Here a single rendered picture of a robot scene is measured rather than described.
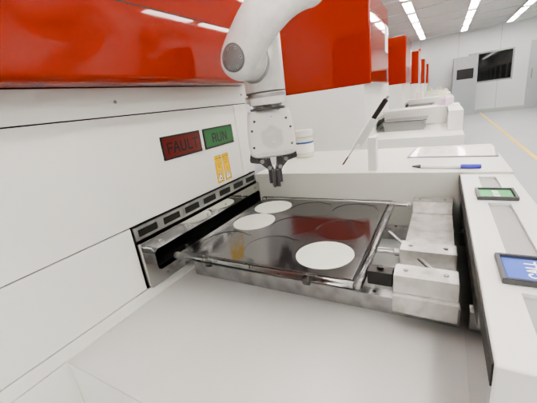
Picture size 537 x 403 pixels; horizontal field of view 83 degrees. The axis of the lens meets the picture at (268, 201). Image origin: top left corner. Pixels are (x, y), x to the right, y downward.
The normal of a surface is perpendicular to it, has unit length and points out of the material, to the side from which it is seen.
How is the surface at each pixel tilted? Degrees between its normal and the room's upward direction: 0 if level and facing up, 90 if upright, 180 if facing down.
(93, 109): 90
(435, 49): 90
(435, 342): 0
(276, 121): 88
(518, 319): 0
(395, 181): 90
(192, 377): 0
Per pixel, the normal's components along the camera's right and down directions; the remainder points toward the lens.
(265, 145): 0.07, 0.29
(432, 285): -0.48, 0.32
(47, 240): 0.87, 0.04
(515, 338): -0.13, -0.95
